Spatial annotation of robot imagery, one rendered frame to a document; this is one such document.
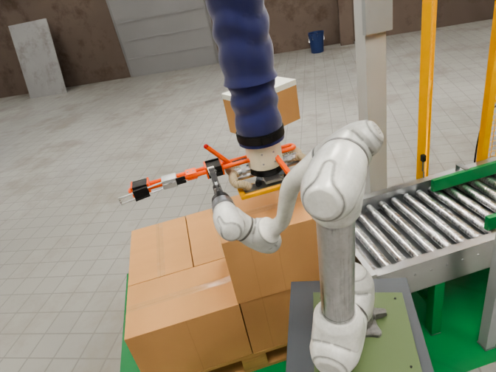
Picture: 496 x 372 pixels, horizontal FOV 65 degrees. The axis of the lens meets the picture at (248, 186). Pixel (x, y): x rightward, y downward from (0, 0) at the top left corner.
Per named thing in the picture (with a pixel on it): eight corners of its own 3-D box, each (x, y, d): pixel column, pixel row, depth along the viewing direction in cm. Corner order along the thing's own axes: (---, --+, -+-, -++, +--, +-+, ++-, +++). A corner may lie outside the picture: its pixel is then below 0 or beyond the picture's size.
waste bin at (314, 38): (328, 52, 889) (326, 29, 866) (312, 55, 888) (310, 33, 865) (322, 49, 926) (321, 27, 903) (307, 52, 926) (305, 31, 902)
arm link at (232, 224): (205, 215, 147) (232, 230, 152) (211, 239, 133) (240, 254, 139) (221, 194, 144) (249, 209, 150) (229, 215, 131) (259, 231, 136)
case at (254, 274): (320, 230, 239) (314, 174, 219) (348, 272, 204) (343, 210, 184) (226, 257, 234) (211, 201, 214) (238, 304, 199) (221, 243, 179)
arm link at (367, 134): (316, 135, 114) (302, 157, 104) (367, 100, 102) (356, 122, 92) (344, 167, 116) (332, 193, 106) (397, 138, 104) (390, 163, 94)
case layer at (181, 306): (294, 229, 312) (288, 186, 292) (350, 321, 225) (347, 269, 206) (148, 271, 298) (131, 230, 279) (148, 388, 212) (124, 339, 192)
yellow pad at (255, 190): (303, 172, 190) (302, 163, 188) (311, 181, 181) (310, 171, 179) (237, 190, 186) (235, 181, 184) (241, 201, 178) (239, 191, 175)
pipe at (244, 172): (291, 153, 203) (290, 142, 200) (308, 172, 181) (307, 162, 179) (229, 170, 199) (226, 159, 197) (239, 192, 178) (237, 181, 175)
